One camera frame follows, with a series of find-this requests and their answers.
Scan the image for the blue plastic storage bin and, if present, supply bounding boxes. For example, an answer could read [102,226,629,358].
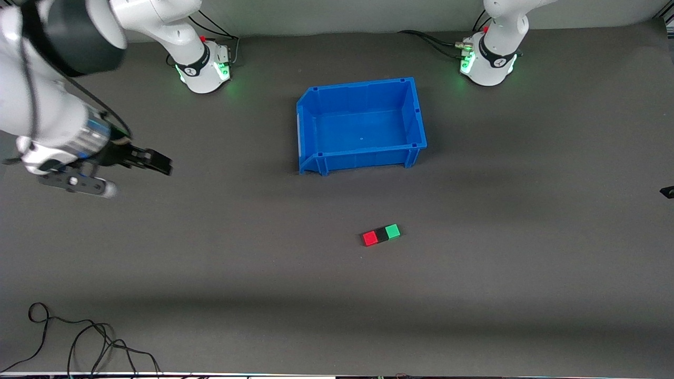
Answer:
[296,77,428,176]

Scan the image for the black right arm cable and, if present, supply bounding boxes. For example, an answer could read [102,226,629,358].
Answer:
[18,0,132,138]

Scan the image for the black right arm base cables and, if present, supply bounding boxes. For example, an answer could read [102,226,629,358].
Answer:
[166,8,241,67]

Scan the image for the black arm base cables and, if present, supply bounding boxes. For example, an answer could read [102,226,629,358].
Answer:
[166,8,241,67]
[398,11,493,59]

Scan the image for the loose thin black cable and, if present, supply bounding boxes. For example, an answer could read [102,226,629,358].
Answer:
[0,303,161,377]

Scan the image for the black left arm base cables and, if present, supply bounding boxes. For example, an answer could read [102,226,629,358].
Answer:
[398,11,493,59]

